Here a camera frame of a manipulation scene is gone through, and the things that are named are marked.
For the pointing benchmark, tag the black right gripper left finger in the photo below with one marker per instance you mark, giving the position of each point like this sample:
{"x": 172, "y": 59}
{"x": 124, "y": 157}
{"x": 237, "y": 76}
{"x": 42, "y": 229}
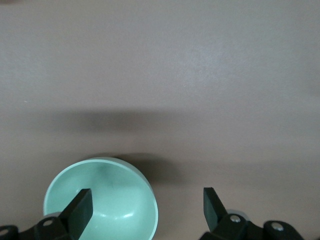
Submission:
{"x": 80, "y": 212}

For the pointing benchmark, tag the pale green bowl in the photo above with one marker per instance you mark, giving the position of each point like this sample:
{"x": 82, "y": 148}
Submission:
{"x": 117, "y": 190}

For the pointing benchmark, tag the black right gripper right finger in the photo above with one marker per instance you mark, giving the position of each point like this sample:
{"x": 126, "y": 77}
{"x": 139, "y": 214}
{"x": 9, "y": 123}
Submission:
{"x": 212, "y": 210}

